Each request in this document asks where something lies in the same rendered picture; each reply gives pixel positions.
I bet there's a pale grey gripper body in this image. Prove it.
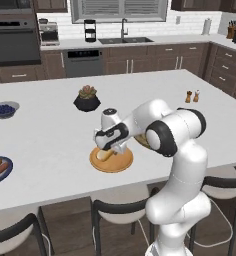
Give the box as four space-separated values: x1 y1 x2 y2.
110 141 129 157

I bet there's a round wooden plate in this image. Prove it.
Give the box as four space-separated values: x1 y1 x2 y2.
89 146 135 174

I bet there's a blue bowl with food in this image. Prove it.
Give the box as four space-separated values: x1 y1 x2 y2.
0 155 14 187

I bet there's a grey bowl of blueberries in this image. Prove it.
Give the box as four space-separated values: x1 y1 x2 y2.
0 100 21 120

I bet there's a succulent in black pot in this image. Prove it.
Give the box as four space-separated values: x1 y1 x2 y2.
72 84 102 113

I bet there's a grey dishwasher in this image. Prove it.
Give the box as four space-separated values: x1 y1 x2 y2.
62 48 105 79

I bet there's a brown lower cupboard run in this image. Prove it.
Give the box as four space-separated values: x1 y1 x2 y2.
203 42 236 103
0 42 212 85

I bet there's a dark sink basin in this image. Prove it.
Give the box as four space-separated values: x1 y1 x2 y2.
97 36 155 46

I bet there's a dark tap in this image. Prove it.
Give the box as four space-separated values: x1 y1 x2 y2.
120 17 130 40

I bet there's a silver coffee machine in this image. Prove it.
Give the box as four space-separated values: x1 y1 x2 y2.
38 18 61 47

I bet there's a window with blinds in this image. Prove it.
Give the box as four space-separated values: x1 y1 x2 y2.
70 0 169 24

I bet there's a white paper towel roll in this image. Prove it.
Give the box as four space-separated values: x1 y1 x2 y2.
201 17 213 36

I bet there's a brown upper cupboard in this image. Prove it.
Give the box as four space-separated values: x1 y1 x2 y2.
32 0 69 14
170 0 236 15

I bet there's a brown knife block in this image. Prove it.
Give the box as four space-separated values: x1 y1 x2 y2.
226 20 236 40

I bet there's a dark microwave oven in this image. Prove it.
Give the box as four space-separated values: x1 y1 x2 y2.
0 0 34 10

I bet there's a white stool with black frame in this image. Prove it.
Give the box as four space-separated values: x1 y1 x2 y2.
89 182 161 256
188 165 236 256
0 203 56 256

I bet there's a dark grey wall oven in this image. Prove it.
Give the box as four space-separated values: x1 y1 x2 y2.
0 8 42 68

